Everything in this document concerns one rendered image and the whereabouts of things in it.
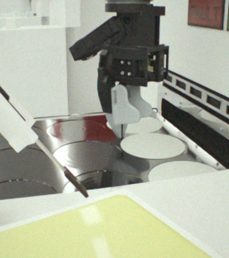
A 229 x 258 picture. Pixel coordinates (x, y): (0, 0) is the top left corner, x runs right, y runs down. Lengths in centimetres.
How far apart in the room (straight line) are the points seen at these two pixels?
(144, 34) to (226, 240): 33
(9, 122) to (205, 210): 16
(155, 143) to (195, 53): 19
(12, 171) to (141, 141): 21
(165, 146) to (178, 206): 28
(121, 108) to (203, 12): 21
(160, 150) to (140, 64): 13
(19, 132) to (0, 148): 34
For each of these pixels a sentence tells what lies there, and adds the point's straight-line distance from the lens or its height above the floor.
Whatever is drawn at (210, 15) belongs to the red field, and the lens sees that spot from 59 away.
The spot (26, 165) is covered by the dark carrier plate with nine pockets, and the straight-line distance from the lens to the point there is 50.
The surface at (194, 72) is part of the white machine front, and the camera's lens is 64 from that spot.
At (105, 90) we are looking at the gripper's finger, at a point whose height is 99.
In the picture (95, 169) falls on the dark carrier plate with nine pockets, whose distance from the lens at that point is 47.
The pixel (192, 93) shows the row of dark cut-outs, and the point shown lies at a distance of 66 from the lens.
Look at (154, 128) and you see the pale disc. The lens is 62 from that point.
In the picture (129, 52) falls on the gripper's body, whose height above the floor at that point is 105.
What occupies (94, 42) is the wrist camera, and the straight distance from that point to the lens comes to 55.
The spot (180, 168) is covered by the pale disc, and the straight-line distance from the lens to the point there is 48.
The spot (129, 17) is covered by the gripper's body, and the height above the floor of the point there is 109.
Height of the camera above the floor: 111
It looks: 20 degrees down
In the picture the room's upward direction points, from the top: straight up
